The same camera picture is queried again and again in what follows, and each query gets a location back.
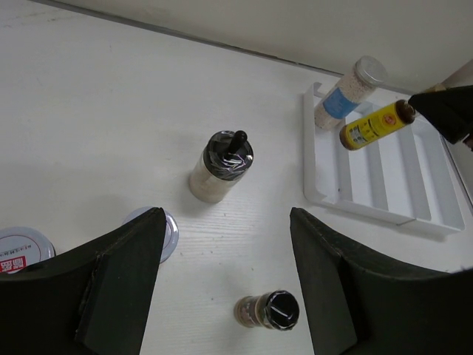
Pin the black knob lid shaker jar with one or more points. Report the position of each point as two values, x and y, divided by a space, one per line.
225 159

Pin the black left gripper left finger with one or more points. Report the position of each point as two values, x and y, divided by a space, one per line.
93 299

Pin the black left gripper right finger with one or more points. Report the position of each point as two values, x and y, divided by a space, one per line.
360 301

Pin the small black-cap pepper bottle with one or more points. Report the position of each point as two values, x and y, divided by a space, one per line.
276 310

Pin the tall blue-label silver-lid bottle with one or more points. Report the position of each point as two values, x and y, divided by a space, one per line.
366 75

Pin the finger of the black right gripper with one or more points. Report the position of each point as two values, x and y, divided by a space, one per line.
449 111

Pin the white divided organizer tray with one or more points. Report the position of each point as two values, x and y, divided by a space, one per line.
403 179

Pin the yellow-label dark sauce bottle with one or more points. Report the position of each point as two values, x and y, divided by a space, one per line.
379 124

